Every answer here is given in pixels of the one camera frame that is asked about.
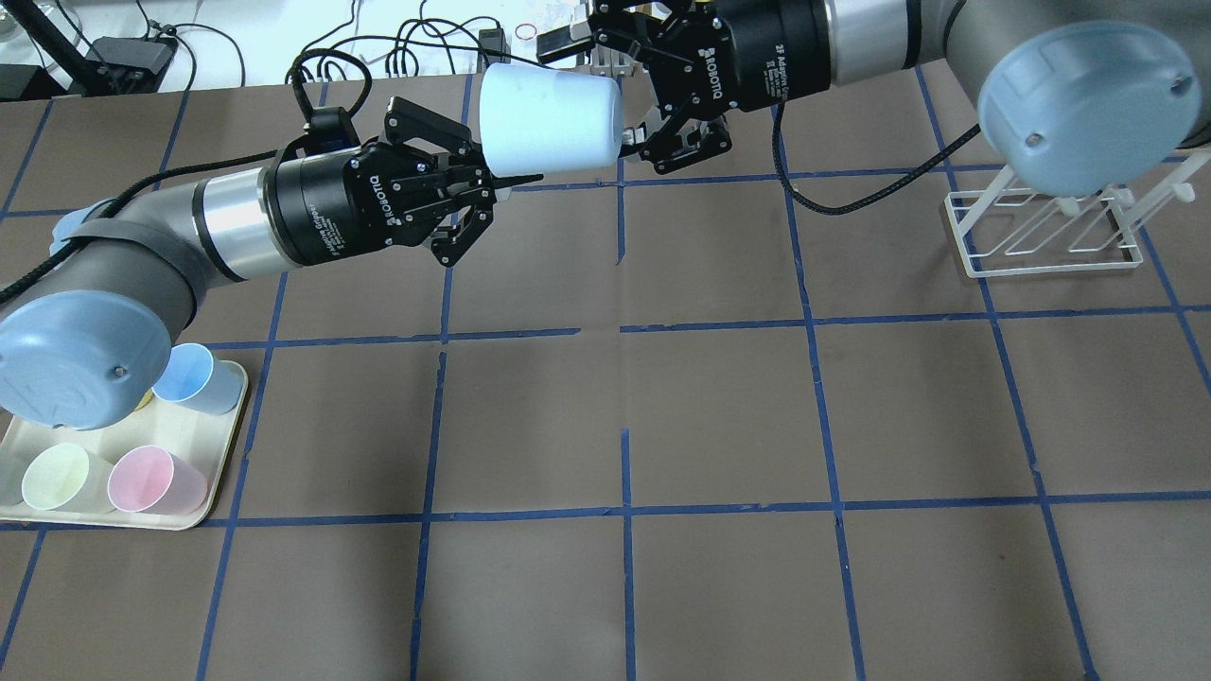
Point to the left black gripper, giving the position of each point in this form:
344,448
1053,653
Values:
317,208

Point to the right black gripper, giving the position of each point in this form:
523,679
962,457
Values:
768,45

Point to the light blue plastic cup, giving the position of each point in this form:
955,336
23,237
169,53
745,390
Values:
538,121

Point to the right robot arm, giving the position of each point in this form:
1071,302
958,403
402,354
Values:
1074,95

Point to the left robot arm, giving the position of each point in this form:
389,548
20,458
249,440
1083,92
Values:
89,331

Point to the yellow plastic cup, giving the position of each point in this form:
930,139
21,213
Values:
146,399

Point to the pink plastic cup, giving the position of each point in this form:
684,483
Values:
151,480

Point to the pale green plastic cup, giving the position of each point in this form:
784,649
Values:
67,478

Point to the cream plastic tray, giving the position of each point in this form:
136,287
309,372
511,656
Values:
202,439

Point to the black monitor stand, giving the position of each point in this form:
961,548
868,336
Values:
104,66

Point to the white wire cup rack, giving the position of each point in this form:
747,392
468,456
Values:
1011,230

